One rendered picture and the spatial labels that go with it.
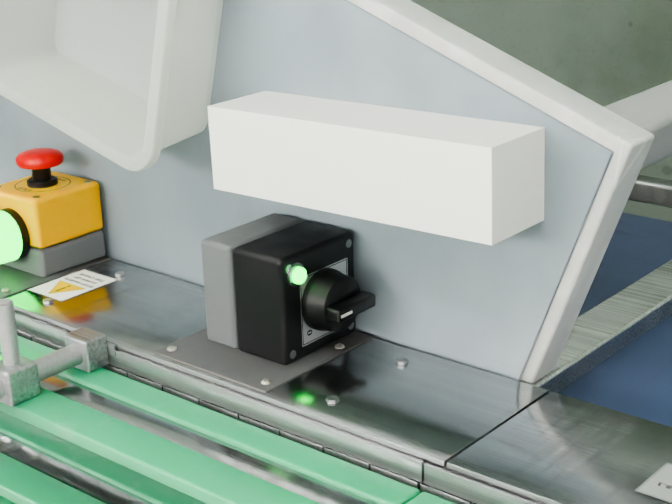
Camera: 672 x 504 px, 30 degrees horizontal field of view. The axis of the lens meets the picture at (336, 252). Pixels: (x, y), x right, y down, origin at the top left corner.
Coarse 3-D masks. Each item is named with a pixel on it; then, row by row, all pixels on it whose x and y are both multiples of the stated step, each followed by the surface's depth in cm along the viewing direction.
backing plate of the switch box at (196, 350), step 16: (192, 336) 93; (352, 336) 92; (368, 336) 92; (160, 352) 91; (176, 352) 90; (192, 352) 90; (208, 352) 90; (224, 352) 90; (240, 352) 90; (320, 352) 90; (336, 352) 90; (208, 368) 88; (224, 368) 88; (240, 368) 88; (256, 368) 87; (272, 368) 87; (288, 368) 87; (304, 368) 87; (256, 384) 85; (272, 384) 85
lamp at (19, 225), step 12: (0, 216) 105; (12, 216) 105; (0, 228) 104; (12, 228) 104; (24, 228) 105; (0, 240) 104; (12, 240) 104; (24, 240) 105; (0, 252) 104; (12, 252) 105; (24, 252) 106
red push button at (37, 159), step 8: (24, 152) 107; (32, 152) 107; (40, 152) 107; (48, 152) 107; (56, 152) 107; (16, 160) 106; (24, 160) 106; (32, 160) 106; (40, 160) 106; (48, 160) 106; (56, 160) 106; (24, 168) 106; (32, 168) 106; (40, 168) 106; (48, 168) 107; (32, 176) 108; (40, 176) 107; (48, 176) 107
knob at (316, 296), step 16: (320, 272) 88; (336, 272) 88; (320, 288) 87; (336, 288) 87; (352, 288) 88; (304, 304) 87; (320, 304) 86; (336, 304) 87; (352, 304) 87; (368, 304) 88; (304, 320) 88; (320, 320) 87; (336, 320) 86; (352, 320) 89
